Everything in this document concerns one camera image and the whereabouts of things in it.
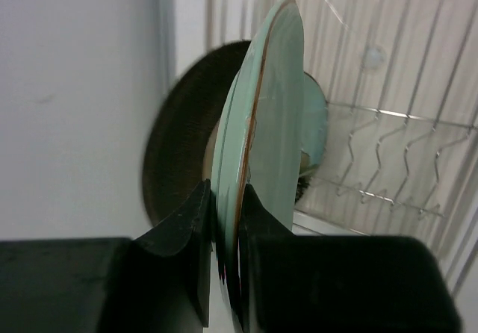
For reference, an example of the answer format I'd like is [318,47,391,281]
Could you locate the green floral plate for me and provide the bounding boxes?
[211,0,304,332]
[297,71,329,203]

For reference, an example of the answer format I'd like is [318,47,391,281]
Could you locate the brown plate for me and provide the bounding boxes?
[141,40,250,225]

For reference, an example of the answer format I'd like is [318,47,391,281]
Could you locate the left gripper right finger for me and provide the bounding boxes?
[239,185,462,332]

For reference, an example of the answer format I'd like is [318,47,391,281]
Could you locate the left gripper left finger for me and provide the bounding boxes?
[1,181,211,332]

